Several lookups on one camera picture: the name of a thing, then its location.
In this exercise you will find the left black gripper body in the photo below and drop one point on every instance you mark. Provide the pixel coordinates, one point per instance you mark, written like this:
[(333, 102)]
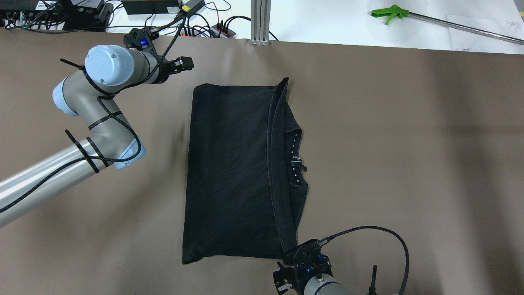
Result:
[(164, 73)]

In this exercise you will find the grey hub with orange ports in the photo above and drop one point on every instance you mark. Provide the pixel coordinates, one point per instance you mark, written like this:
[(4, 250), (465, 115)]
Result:
[(185, 30)]

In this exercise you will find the aluminium profile post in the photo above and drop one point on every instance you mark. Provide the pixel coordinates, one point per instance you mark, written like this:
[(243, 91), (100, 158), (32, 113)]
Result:
[(260, 21)]

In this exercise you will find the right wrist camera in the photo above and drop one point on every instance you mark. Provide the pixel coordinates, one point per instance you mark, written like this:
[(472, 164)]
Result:
[(307, 259)]

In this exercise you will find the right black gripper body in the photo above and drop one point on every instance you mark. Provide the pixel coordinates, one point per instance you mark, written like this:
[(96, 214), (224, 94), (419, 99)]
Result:
[(281, 280)]

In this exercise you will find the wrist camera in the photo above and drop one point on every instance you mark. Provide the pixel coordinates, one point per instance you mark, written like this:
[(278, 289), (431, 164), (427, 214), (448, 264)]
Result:
[(307, 259), (141, 39)]

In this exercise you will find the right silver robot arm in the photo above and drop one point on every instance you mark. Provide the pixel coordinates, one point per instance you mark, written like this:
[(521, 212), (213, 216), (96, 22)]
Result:
[(305, 279)]

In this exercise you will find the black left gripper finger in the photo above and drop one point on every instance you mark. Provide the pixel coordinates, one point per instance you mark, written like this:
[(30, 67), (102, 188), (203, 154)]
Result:
[(181, 64)]

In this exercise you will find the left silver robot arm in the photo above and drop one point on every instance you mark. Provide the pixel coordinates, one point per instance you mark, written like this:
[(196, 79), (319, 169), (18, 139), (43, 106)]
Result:
[(88, 94)]

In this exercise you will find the green handled reacher tool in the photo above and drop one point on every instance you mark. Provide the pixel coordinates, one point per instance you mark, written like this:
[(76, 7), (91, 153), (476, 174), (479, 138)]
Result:
[(395, 11)]

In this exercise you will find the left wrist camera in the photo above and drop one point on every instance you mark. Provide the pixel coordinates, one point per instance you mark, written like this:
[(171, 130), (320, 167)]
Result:
[(141, 39)]

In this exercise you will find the black t-shirt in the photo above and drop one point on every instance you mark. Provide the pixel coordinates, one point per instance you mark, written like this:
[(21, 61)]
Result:
[(245, 190)]

